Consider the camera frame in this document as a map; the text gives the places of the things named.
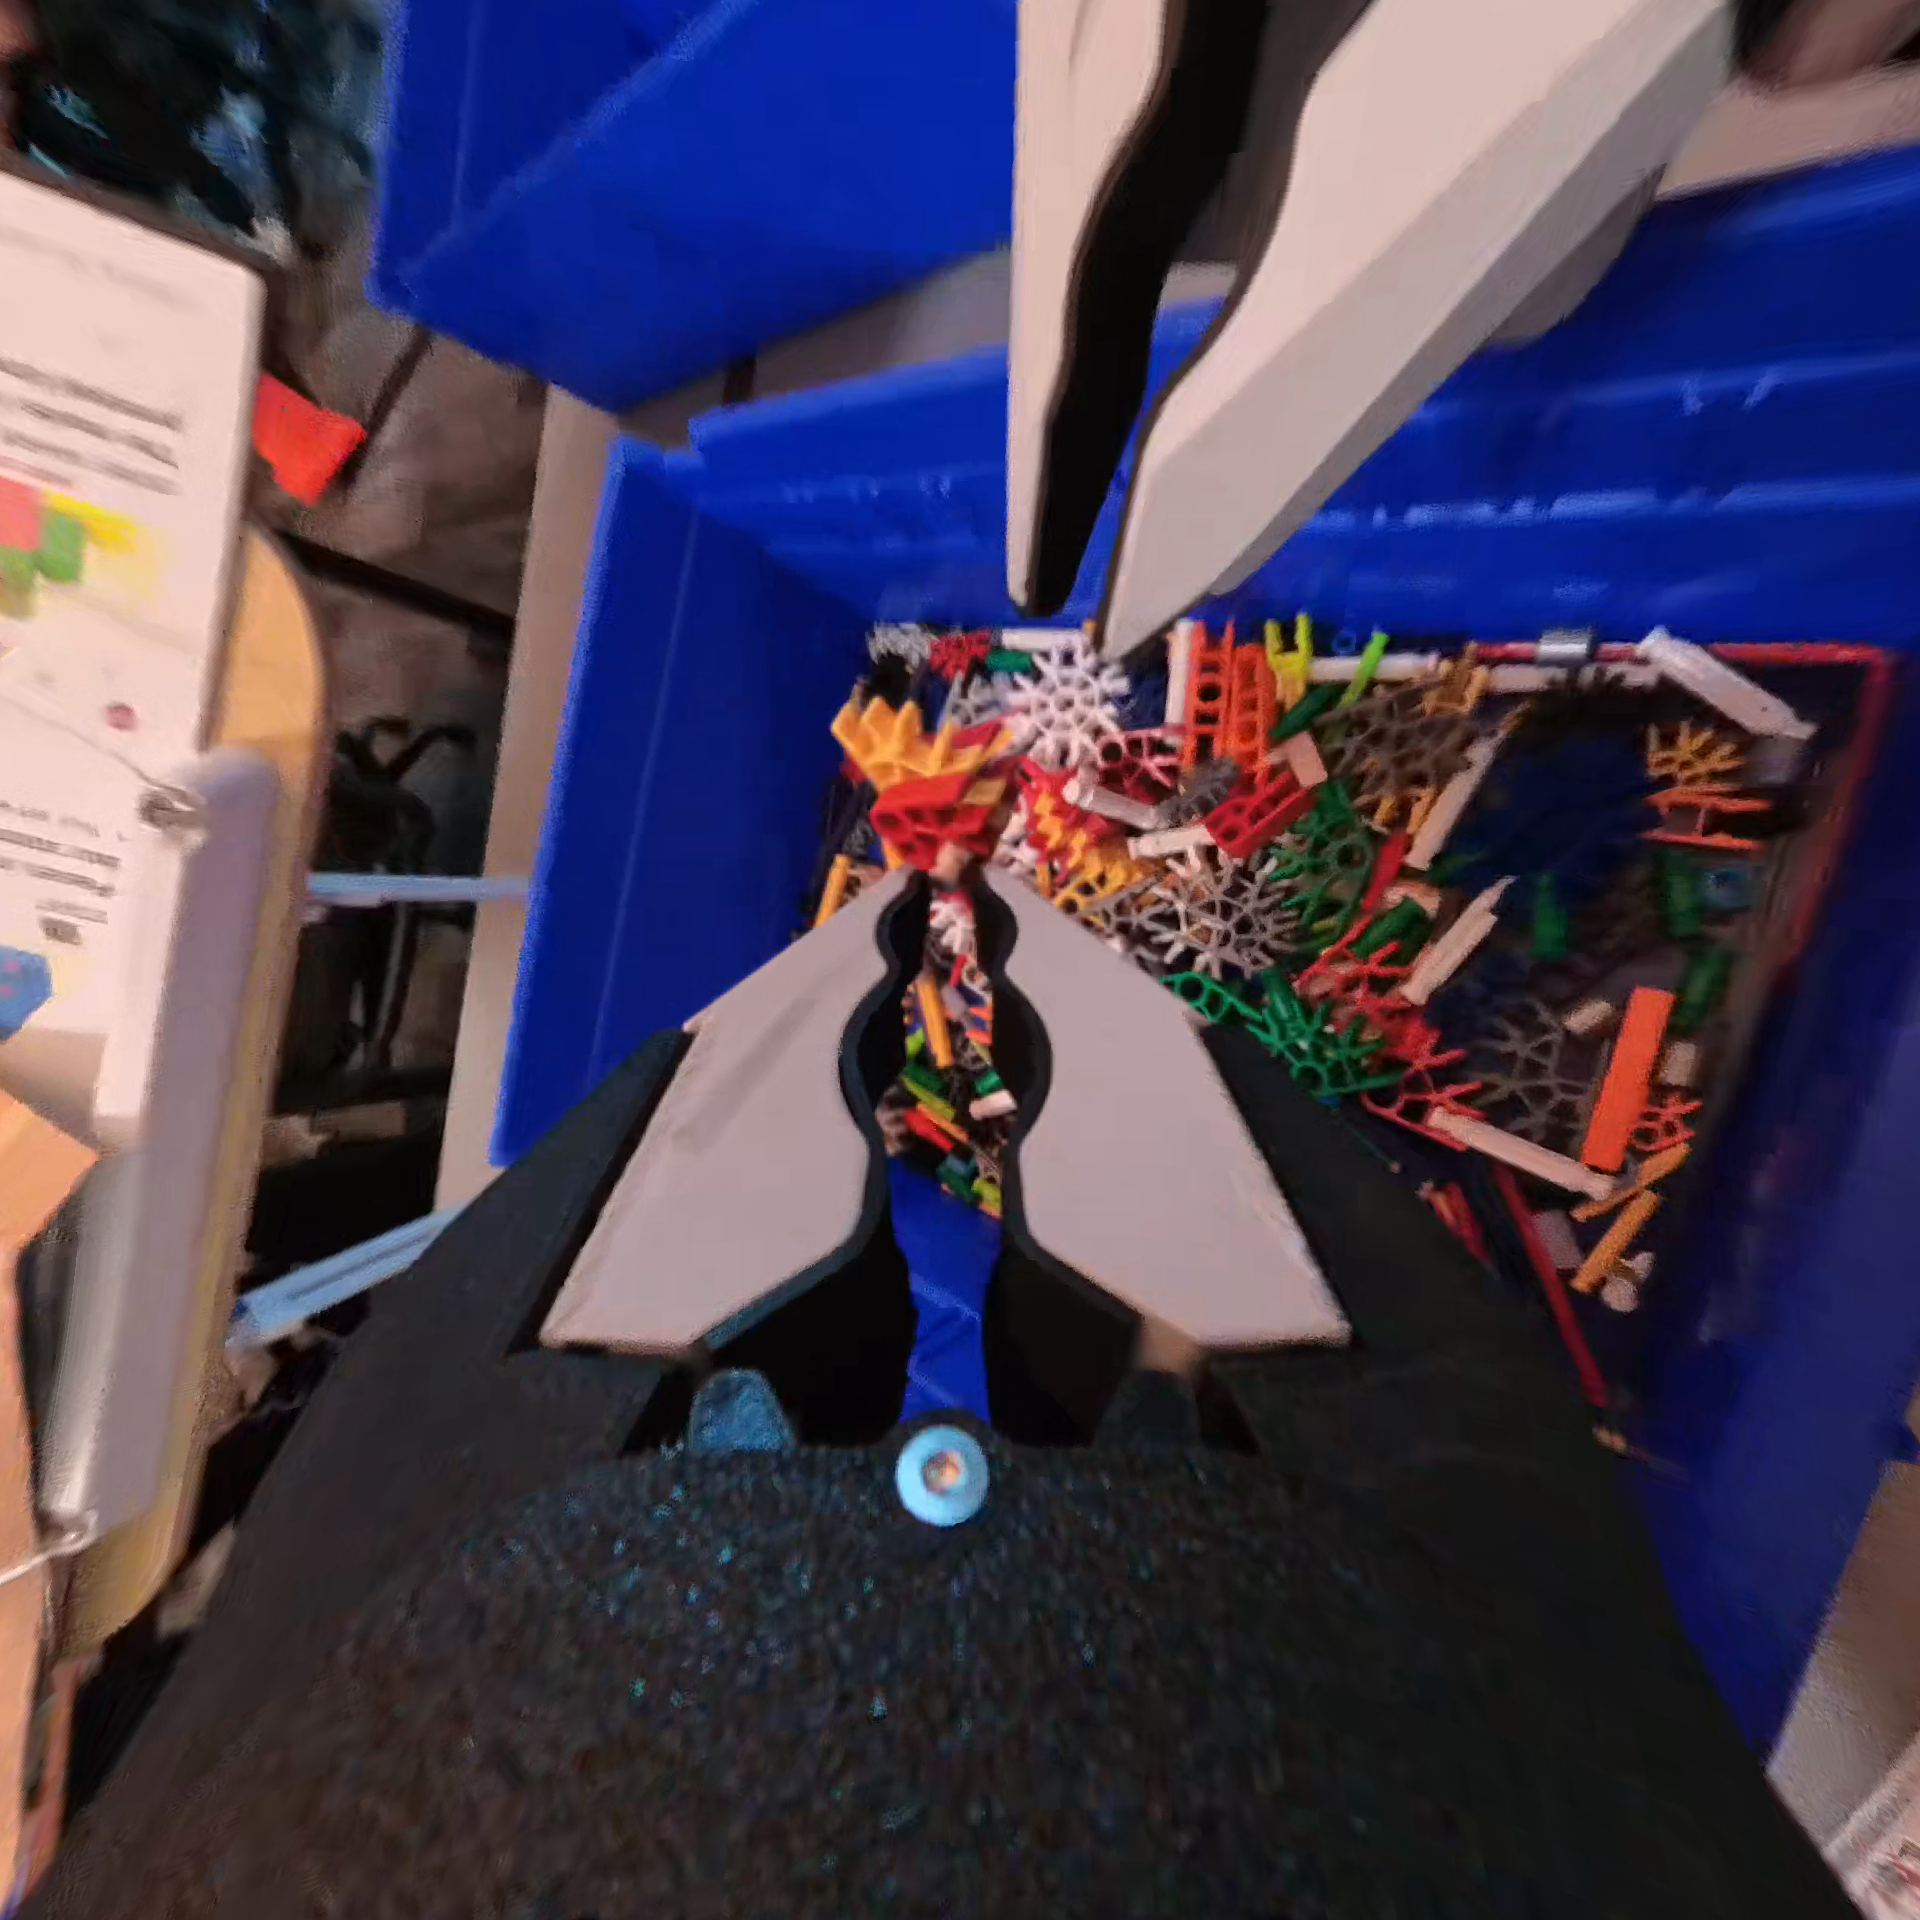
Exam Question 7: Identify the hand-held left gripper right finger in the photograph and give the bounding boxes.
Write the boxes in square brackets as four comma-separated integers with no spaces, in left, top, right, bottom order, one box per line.
[975,871,1349,1358]

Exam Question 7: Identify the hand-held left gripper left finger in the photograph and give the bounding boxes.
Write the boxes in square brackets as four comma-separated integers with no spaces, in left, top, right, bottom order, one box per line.
[539,871,926,1358]

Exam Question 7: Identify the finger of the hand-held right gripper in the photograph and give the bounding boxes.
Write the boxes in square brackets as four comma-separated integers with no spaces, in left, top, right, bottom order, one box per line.
[1006,0,1278,618]
[1096,0,1741,669]

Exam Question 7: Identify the red yellow toy construction piece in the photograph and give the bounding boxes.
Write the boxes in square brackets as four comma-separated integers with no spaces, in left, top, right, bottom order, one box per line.
[832,691,1021,878]

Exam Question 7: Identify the pile of colourful toy pieces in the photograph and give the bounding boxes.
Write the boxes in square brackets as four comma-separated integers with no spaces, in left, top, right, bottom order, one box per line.
[816,610,1824,1323]

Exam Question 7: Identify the empty blue plastic bin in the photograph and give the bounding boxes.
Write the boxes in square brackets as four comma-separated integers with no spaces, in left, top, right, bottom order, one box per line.
[370,0,1027,415]

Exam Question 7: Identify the orange traffic cone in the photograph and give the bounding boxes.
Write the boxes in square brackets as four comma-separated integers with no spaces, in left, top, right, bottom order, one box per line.
[249,373,372,510]

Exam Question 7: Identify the white instruction sheet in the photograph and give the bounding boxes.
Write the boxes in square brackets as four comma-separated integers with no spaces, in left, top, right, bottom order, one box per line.
[0,174,272,1129]

